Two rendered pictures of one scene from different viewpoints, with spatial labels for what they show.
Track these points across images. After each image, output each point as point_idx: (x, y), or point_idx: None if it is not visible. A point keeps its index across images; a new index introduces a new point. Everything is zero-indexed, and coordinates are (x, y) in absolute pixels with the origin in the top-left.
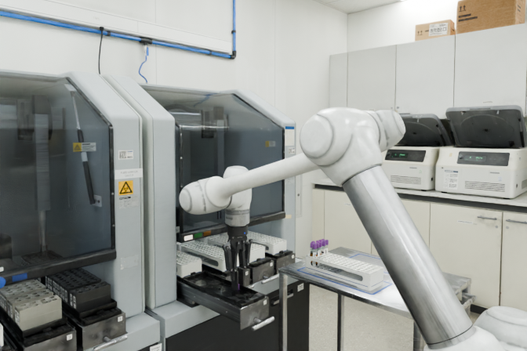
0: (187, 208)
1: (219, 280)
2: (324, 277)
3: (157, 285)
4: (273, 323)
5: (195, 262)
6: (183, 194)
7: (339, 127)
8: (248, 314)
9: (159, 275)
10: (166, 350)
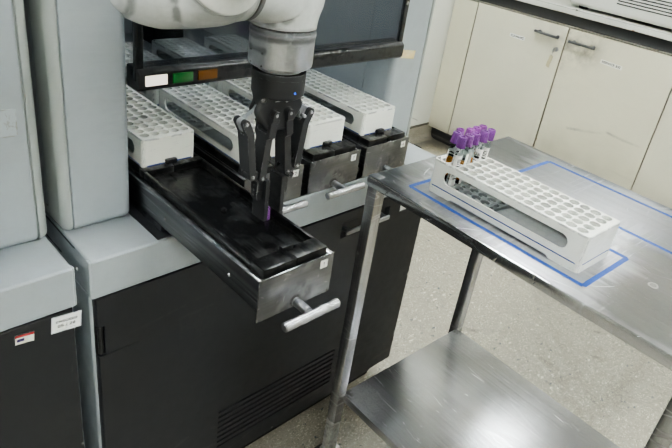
0: (122, 5)
1: (228, 187)
2: (470, 216)
3: (76, 183)
4: (340, 268)
5: (178, 135)
6: None
7: None
8: (278, 291)
9: (81, 161)
10: (95, 321)
